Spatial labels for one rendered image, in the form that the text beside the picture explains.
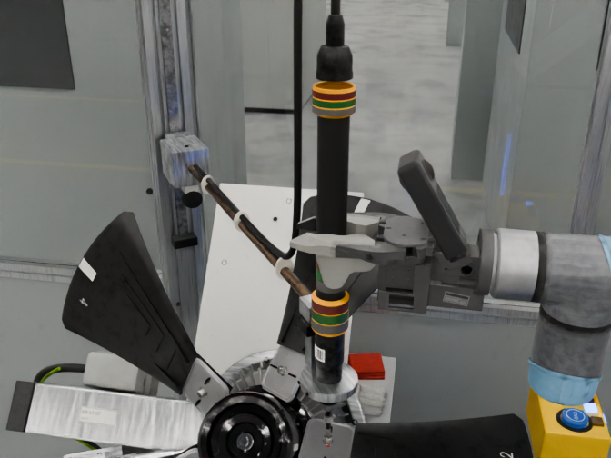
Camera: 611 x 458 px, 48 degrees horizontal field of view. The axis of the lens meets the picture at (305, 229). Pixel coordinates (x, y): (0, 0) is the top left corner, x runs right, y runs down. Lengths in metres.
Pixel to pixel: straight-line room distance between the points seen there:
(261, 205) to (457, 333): 0.64
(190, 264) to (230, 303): 0.34
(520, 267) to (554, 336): 0.09
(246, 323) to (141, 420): 0.24
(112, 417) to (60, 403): 0.09
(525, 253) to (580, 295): 0.07
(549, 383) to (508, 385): 0.92
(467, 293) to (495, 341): 0.90
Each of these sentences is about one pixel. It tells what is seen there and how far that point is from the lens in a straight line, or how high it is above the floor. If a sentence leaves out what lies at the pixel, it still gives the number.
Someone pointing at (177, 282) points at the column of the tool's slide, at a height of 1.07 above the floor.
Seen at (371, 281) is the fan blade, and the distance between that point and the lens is 0.87.
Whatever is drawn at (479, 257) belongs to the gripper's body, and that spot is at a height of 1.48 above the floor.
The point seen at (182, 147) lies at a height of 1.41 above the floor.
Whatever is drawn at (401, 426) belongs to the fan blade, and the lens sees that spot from 0.95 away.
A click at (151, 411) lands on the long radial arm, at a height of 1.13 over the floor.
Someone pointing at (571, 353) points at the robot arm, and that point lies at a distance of 0.78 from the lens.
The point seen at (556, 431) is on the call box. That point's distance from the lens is 1.17.
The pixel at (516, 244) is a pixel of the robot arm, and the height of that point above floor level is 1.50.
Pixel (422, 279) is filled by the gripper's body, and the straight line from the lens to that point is 0.72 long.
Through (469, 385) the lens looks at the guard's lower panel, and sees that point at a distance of 1.72.
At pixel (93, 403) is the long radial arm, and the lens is 1.11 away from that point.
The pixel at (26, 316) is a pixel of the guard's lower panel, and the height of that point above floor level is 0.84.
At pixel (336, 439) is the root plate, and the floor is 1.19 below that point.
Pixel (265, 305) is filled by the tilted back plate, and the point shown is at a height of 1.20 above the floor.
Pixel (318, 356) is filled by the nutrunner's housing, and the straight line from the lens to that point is 0.81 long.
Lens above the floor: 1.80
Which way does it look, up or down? 25 degrees down
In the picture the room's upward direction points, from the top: straight up
